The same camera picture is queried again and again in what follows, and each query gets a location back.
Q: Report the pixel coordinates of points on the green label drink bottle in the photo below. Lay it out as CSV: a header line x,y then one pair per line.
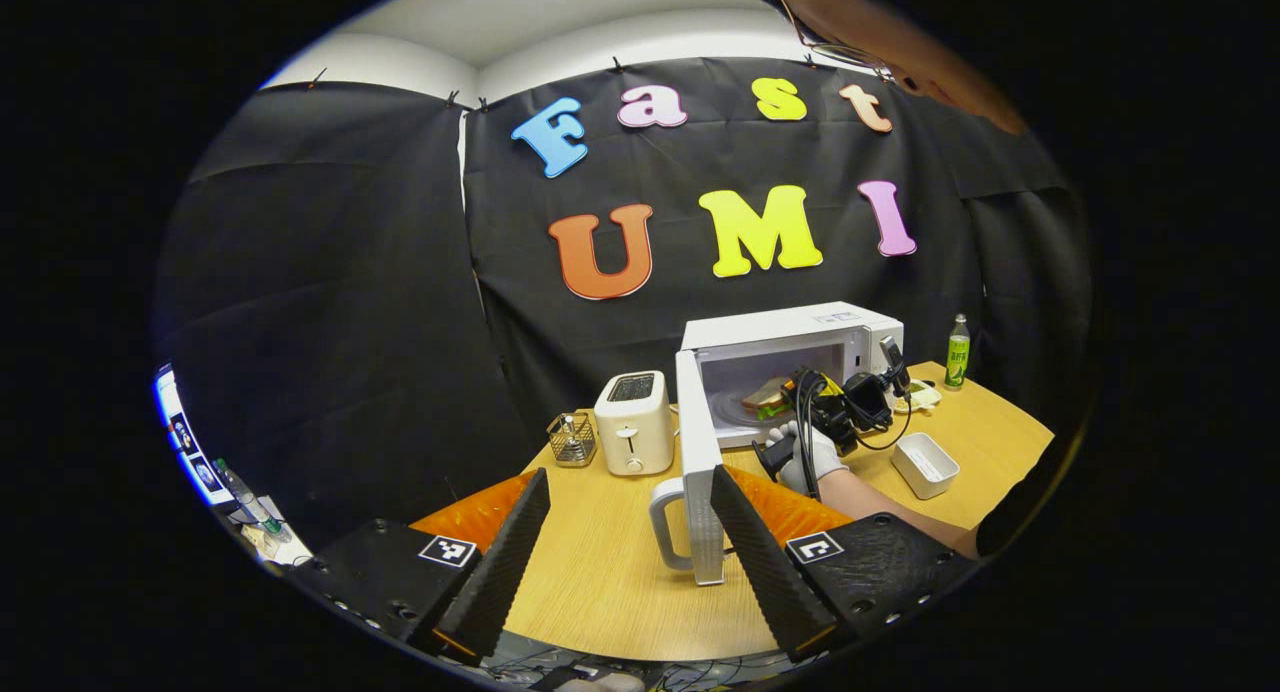
x,y
957,357

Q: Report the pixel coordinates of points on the white sectioned dish of beans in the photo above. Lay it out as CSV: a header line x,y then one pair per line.
x,y
922,397

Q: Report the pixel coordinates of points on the cream toaster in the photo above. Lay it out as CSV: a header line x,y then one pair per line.
x,y
635,427

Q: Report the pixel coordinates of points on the glass turntable plate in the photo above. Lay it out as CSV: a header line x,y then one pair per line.
x,y
735,410

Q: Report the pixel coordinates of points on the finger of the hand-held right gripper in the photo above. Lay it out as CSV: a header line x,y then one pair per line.
x,y
830,421
827,383

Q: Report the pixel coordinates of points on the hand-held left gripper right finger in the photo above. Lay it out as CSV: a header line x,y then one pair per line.
x,y
765,572

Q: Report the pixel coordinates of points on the sandwich with lettuce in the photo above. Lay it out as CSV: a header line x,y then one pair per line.
x,y
765,394

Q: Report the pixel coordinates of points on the white rectangular tray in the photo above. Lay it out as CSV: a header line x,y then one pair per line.
x,y
925,464

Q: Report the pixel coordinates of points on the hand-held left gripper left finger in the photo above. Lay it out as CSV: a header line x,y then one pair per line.
x,y
500,572

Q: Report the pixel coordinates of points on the computer monitor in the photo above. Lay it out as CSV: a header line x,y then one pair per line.
x,y
185,437

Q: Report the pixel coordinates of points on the white microwave oven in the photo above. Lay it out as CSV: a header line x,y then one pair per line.
x,y
790,327

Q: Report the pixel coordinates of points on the green tipped tool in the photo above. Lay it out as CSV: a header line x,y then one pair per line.
x,y
240,487

